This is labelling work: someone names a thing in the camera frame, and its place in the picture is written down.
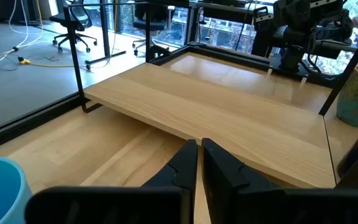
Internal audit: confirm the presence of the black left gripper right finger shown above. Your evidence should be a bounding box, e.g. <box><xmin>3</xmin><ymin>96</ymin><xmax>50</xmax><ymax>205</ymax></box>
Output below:
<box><xmin>201</xmin><ymin>138</ymin><xmax>358</xmax><ymax>224</ymax></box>

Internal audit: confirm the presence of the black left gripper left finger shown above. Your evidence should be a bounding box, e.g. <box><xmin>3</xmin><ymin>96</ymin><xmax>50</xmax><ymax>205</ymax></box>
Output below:
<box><xmin>25</xmin><ymin>139</ymin><xmax>198</xmax><ymax>224</ymax></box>

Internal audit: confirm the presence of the dark blue speckled enamel mug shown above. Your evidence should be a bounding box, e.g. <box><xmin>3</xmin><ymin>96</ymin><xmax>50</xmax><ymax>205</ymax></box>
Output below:
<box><xmin>337</xmin><ymin>117</ymin><xmax>358</xmax><ymax>190</ymax></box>

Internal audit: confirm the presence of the black office chair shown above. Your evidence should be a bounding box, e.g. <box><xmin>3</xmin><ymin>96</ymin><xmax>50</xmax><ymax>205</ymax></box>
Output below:
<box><xmin>48</xmin><ymin>0</ymin><xmax>98</xmax><ymax>53</ymax></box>
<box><xmin>131</xmin><ymin>0</ymin><xmax>180</xmax><ymax>57</ymax></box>

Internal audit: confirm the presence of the black metal stand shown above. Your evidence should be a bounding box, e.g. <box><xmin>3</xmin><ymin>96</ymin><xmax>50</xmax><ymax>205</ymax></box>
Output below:
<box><xmin>85</xmin><ymin>0</ymin><xmax>127</xmax><ymax>66</ymax></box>

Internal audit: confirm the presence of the black wire frame rack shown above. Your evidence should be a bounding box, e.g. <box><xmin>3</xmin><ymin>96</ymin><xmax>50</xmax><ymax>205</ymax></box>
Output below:
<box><xmin>63</xmin><ymin>2</ymin><xmax>358</xmax><ymax>190</ymax></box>

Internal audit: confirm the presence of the black metal table frame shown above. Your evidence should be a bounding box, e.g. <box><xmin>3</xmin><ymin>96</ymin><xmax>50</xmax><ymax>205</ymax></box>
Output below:
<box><xmin>0</xmin><ymin>42</ymin><xmax>358</xmax><ymax>155</ymax></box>

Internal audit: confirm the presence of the yellow extension cable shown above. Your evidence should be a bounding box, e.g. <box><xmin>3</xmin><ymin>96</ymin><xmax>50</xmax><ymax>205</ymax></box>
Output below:
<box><xmin>19</xmin><ymin>58</ymin><xmax>90</xmax><ymax>68</ymax></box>

